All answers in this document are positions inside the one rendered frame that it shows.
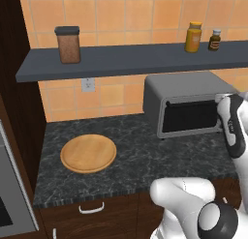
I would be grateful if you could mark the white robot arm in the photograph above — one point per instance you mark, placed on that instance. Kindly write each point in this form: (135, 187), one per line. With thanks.
(180, 197)

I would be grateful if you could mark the grey toaster oven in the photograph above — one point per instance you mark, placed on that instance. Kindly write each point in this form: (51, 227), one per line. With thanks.
(184, 88)

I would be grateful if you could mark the black toaster oven door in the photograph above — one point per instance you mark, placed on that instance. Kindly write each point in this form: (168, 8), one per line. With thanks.
(190, 116)

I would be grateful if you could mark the dark wooden cupboard door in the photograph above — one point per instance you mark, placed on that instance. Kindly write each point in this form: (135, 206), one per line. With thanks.
(147, 214)

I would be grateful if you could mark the steel built-in oven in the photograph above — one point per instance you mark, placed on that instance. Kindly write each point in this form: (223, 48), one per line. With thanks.
(11, 191)

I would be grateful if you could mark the round wooden cutting board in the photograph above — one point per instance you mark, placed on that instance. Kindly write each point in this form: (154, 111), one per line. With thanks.
(88, 153)

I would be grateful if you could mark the brown jar with black lid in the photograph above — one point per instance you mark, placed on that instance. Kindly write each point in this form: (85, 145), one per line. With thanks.
(68, 44)

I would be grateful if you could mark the dark wooden drawer front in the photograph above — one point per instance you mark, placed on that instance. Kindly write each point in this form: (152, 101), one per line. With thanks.
(97, 214)

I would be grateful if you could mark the yellow bottle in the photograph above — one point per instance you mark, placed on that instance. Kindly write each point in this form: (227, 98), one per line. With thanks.
(193, 38)

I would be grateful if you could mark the dark wooden tall cabinet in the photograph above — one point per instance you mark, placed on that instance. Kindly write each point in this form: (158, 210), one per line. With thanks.
(19, 97)

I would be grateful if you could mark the small dark bottle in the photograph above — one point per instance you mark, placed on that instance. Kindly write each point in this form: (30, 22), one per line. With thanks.
(214, 40)

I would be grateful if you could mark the white wall socket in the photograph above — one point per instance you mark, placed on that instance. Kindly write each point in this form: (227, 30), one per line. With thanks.
(88, 84)

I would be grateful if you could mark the dark grey wall shelf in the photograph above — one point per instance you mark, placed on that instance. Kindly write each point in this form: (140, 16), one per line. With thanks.
(129, 60)

